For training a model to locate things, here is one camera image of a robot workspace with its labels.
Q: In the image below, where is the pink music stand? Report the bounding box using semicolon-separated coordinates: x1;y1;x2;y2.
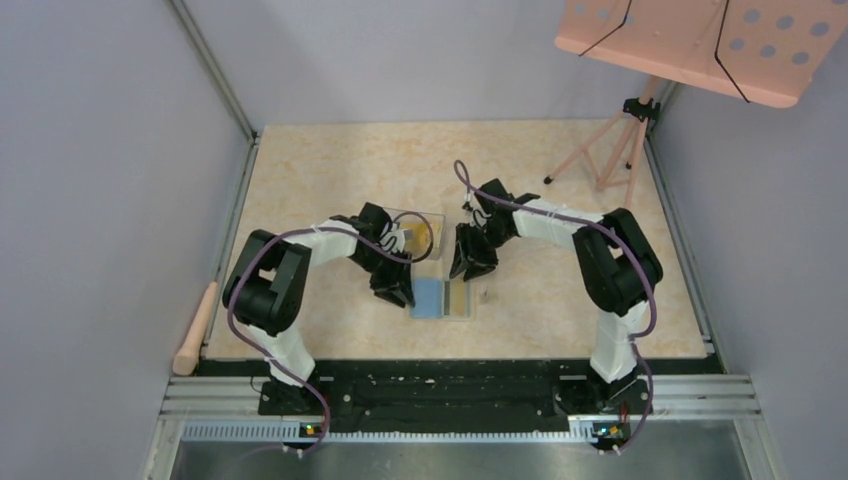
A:
544;0;847;204

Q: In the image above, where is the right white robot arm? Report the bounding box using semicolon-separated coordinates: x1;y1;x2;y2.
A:
449;179;664;412

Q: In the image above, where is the yellow card stack in box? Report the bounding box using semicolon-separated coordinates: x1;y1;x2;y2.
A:
401;223;441;258

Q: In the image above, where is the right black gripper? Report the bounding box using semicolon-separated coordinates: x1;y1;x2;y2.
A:
451;221;514;282

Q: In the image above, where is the wooden mallet handle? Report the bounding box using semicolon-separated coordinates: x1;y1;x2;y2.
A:
171;281;219;376

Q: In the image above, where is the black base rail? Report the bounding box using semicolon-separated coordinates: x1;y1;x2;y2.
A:
258;360;650;434

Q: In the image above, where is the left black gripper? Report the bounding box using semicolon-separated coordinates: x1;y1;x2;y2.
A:
351;244;415;307

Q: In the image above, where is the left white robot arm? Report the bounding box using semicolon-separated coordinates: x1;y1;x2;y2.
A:
222;202;416;414

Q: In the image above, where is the clear plastic card box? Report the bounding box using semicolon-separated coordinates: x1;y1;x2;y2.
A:
380;208;447;261

